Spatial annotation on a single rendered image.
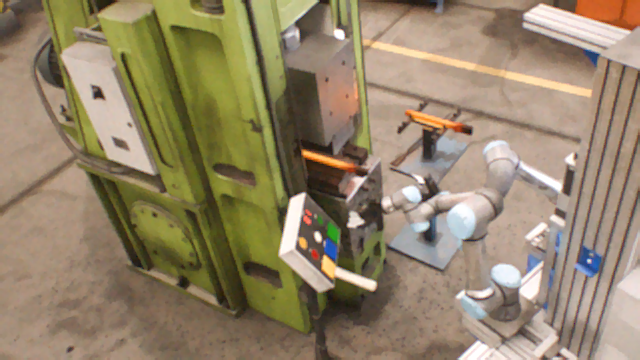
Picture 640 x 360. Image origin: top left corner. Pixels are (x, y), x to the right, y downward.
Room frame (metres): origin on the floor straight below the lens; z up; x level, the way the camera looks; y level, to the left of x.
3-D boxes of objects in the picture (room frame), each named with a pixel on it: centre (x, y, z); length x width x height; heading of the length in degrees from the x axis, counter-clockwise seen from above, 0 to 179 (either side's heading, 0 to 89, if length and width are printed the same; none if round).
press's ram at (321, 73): (2.52, 0.01, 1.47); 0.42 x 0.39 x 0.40; 53
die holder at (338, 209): (2.54, 0.01, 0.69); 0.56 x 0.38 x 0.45; 53
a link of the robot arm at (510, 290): (1.52, -0.66, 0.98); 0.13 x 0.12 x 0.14; 119
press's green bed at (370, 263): (2.54, 0.01, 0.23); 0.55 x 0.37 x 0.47; 53
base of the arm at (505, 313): (1.53, -0.67, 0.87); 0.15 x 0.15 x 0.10
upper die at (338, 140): (2.49, 0.04, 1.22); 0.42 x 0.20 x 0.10; 53
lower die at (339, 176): (2.49, 0.04, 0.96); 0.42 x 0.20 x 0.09; 53
